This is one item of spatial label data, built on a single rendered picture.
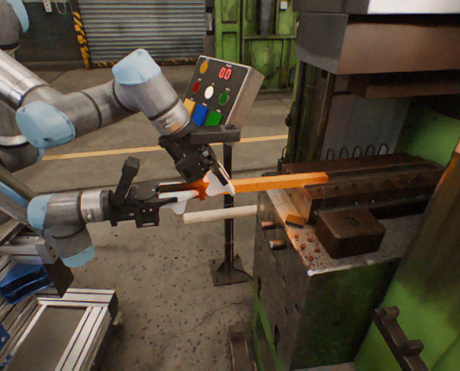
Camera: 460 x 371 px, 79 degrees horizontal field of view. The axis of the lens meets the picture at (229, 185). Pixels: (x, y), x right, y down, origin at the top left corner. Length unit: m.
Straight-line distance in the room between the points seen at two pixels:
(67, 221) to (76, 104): 0.27
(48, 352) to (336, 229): 1.23
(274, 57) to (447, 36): 4.90
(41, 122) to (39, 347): 1.14
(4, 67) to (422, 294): 0.86
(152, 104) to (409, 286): 0.63
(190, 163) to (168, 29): 7.94
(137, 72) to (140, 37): 7.97
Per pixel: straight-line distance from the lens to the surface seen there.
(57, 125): 0.53
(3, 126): 1.03
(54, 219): 0.71
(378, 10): 0.54
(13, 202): 0.80
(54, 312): 1.60
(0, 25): 0.89
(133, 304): 1.75
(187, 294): 1.72
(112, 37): 8.57
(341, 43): 0.58
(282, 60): 5.56
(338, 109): 0.93
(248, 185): 0.68
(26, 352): 1.54
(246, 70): 1.05
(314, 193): 0.71
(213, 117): 1.08
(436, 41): 0.69
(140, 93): 0.55
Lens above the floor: 1.38
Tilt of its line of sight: 33 degrees down
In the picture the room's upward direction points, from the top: straight up
